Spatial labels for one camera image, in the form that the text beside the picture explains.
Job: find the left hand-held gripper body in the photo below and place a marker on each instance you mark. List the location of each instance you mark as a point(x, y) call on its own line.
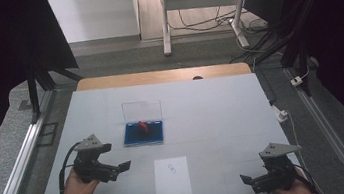
point(90, 166)

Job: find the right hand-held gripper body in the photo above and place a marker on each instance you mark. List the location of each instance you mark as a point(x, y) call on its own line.
point(278, 177)

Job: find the blue ink pad box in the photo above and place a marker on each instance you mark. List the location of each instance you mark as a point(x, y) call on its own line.
point(143, 135)

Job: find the red stamp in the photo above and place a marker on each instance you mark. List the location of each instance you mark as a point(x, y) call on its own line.
point(143, 126)

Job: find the person's right hand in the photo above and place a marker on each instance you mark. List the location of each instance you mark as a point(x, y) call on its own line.
point(295, 193)

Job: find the white paper sheet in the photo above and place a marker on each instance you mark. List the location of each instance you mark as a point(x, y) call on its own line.
point(172, 187)

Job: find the black metal stand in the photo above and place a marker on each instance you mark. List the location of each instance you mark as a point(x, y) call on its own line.
point(33, 95)
point(298, 53)

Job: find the wooden table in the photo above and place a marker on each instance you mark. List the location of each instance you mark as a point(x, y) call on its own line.
point(157, 77)

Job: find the white cabinet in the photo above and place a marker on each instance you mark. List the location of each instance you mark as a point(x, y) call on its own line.
point(95, 16)

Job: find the white desk frame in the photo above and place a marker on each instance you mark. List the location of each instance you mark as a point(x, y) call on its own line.
point(201, 0)

